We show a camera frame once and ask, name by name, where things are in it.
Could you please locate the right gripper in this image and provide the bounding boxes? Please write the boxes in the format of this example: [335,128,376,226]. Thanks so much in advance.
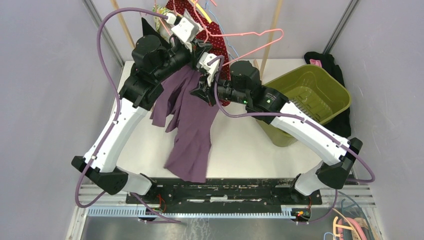
[189,69,248,109]

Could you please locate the purple pleated skirt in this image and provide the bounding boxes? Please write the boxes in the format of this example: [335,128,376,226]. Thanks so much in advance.
[150,65,219,183]

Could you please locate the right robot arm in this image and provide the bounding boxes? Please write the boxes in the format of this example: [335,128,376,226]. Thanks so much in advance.
[190,59,363,204]

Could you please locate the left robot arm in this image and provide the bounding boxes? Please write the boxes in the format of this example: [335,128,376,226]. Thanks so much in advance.
[71,35,213,204]

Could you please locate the red polka dot skirt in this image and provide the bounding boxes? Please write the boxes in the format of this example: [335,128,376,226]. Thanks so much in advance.
[165,0,233,108]

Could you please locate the lemon print skirt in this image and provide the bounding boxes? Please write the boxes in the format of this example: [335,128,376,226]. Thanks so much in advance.
[153,3,174,41]

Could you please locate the black skirt on rack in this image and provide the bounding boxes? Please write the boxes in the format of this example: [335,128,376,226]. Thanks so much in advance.
[141,17,168,44]

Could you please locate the wooden clothes rack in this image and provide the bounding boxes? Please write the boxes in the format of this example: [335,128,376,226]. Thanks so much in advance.
[110,0,285,80]

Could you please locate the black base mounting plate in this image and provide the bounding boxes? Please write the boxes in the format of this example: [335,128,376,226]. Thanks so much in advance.
[141,177,323,214]

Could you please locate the olive green plastic basket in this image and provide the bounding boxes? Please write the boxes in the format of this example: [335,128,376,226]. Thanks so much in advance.
[264,64,352,138]

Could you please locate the black garment behind basket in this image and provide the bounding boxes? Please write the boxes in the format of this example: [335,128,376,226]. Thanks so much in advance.
[303,51,352,138]

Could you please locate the pile of spare hangers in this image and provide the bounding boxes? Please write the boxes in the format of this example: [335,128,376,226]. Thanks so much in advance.
[323,202,381,240]

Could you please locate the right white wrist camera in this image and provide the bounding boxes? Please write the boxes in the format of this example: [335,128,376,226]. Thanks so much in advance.
[196,52,225,87]

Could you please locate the blue wire hanger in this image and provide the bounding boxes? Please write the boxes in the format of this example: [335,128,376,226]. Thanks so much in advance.
[204,0,240,60]

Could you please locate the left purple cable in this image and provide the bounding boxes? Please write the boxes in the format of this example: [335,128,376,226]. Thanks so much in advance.
[74,7,184,224]

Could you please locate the left aluminium frame post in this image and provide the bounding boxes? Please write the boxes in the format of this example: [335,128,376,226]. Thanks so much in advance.
[82,0,125,68]

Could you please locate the aluminium frame post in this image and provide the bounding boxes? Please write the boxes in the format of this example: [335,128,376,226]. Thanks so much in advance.
[322,0,360,54]
[82,0,125,68]

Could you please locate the white slotted cable duct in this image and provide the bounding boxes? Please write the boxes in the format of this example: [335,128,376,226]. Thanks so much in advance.
[87,205,296,220]

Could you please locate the right aluminium frame post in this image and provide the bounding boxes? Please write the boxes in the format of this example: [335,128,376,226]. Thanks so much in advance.
[322,0,360,54]

